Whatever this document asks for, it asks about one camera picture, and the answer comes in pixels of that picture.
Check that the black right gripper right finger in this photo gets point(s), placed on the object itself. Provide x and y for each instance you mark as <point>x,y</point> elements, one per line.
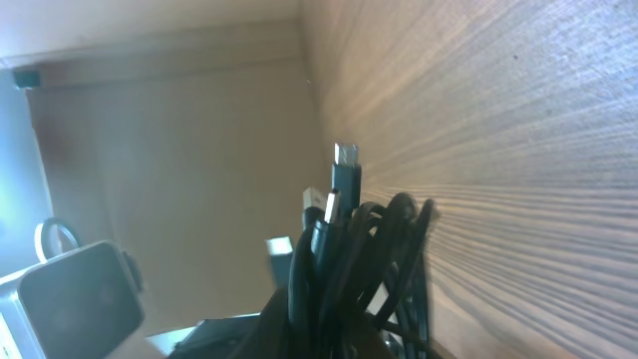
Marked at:
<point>370,342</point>

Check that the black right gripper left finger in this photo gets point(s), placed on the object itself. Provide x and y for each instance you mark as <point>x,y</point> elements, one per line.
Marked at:
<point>270,337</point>

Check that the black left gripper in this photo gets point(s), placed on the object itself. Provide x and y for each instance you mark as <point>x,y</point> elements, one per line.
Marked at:
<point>213,338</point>

